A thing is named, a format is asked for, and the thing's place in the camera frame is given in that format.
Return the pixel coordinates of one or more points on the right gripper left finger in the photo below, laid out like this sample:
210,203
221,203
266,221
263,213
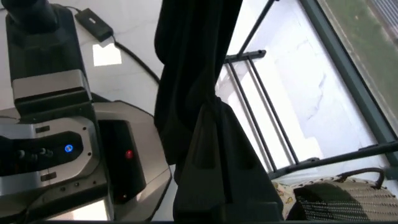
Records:
199,186

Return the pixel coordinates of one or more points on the black garment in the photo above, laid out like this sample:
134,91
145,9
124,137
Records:
192,62

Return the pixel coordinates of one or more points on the white laundry basket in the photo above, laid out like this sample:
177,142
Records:
342,199

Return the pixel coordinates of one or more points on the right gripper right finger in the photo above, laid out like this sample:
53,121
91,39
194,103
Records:
252,193

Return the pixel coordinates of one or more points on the black power adapter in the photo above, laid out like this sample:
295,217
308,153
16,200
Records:
93,23

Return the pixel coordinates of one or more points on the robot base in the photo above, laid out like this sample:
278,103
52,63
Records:
46,93

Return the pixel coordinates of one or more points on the window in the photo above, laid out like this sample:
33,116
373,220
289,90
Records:
342,62

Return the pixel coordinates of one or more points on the cream printed garment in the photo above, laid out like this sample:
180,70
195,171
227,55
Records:
284,196

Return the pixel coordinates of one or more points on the black clothes rack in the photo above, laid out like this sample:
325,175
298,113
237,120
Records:
245,56

